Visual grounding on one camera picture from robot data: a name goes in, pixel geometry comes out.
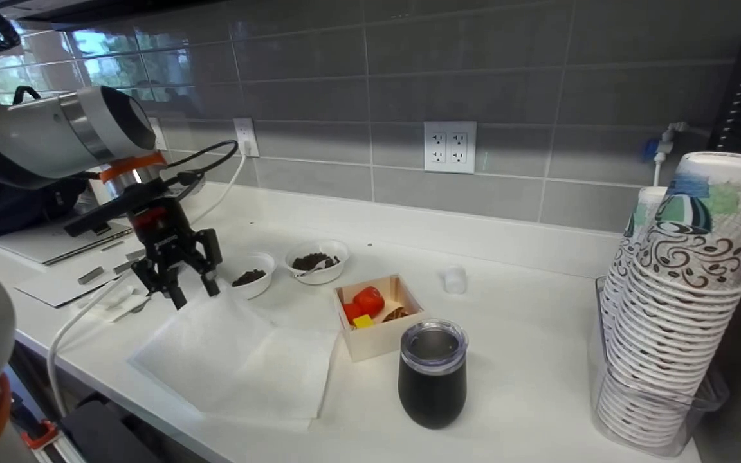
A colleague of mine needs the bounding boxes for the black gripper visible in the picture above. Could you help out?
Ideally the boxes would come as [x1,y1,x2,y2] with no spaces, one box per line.
[65,181,221,309]

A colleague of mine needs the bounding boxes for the white paper wipe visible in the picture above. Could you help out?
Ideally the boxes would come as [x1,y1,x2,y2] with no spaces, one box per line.
[125,293,343,433]

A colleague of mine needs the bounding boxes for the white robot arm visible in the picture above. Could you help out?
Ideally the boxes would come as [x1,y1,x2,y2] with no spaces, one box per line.
[0,86,221,309]

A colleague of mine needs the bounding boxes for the white bowl of coffee beans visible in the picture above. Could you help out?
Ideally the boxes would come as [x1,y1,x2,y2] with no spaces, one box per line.
[221,252,276,298]

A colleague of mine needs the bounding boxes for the white paper sheets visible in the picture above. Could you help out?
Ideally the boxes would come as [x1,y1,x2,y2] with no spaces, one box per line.
[0,224,142,309]

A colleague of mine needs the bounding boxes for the white bowl with dark grounds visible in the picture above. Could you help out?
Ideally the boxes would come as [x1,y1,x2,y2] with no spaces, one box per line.
[286,242,350,286]

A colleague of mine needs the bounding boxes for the black bag on counter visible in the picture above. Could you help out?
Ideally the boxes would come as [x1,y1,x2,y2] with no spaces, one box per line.
[0,176,88,238]

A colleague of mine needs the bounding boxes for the wooden box with packets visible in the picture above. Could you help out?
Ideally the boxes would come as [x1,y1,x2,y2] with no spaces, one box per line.
[334,275,425,360]

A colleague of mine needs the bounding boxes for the black tumbler with clear lid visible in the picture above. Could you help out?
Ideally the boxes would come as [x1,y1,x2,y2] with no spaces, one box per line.
[398,323,469,431]

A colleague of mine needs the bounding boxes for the small clear plastic cup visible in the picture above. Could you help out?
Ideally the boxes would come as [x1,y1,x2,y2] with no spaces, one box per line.
[439,267,469,293]

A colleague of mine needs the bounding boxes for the patterned paper cup stack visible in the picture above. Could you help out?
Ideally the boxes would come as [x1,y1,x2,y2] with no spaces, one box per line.
[595,152,741,457]
[599,183,672,345]

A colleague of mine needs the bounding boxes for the white cable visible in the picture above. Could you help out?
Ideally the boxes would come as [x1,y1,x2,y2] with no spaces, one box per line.
[44,150,249,421]

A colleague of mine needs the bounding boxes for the white wall power outlet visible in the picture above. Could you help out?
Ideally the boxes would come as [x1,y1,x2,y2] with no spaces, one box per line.
[422,121,477,176]

